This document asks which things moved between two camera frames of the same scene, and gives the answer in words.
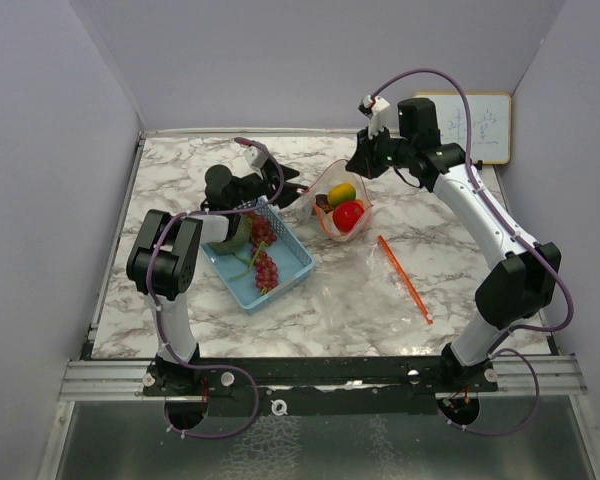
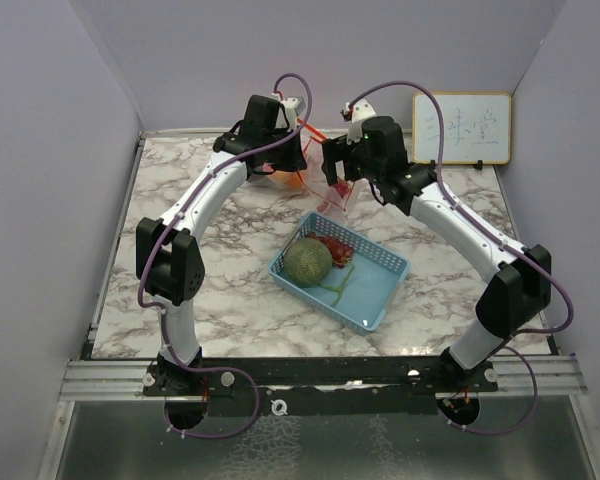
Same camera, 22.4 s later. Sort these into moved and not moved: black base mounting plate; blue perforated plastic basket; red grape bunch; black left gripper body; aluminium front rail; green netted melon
Moved: green netted melon; black left gripper body; red grape bunch; blue perforated plastic basket
Not moved: aluminium front rail; black base mounting plate
